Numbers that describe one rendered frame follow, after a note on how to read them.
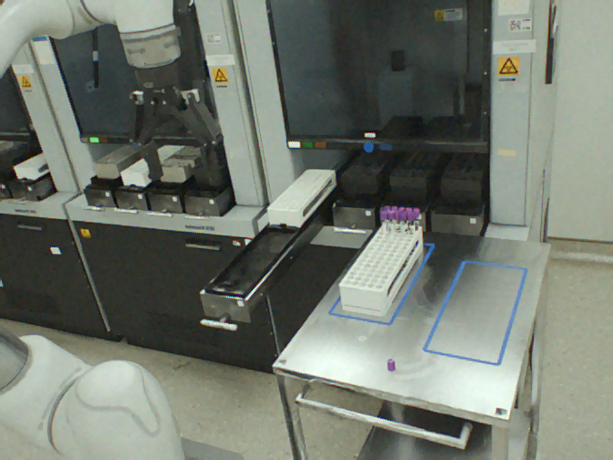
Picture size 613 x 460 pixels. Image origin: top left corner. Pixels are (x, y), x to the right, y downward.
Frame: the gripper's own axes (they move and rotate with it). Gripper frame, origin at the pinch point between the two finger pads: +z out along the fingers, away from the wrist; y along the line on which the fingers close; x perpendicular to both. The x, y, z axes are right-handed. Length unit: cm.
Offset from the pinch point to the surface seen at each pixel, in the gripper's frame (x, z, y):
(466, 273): 35, 39, 45
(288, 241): 42, 39, -5
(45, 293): 65, 94, -147
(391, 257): 28, 32, 29
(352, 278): 19.5, 33.0, 22.8
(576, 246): 185, 116, 66
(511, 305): 25, 39, 56
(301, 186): 68, 35, -12
